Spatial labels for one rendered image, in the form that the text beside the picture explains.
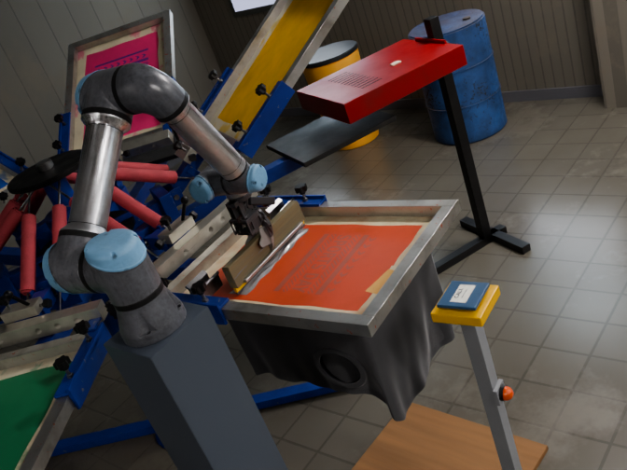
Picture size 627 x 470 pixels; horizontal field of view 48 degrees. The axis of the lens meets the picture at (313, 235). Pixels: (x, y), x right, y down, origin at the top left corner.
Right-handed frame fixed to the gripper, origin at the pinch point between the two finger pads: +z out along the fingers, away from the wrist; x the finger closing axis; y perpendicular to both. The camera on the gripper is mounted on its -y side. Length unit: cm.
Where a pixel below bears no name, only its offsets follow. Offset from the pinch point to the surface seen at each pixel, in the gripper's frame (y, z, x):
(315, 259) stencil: -0.3, 4.9, 16.8
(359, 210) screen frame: -24.6, 3.0, 19.9
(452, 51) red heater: -132, -7, 12
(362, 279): 7.7, 4.7, 37.8
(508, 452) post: 16, 56, 72
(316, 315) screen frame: 28.4, 0.6, 36.6
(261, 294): 17.7, 4.6, 8.5
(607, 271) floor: -128, 102, 61
